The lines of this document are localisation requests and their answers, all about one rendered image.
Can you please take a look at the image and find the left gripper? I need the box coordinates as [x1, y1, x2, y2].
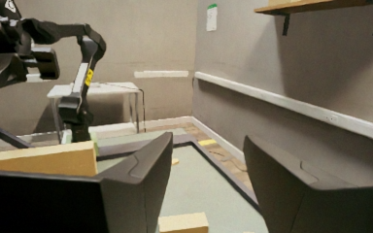
[0, 39, 60, 88]

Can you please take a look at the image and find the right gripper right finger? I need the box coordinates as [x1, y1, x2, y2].
[243, 135, 373, 233]

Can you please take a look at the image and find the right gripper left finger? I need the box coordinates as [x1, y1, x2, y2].
[0, 131, 173, 233]

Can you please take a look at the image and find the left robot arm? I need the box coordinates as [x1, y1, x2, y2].
[0, 0, 107, 144]

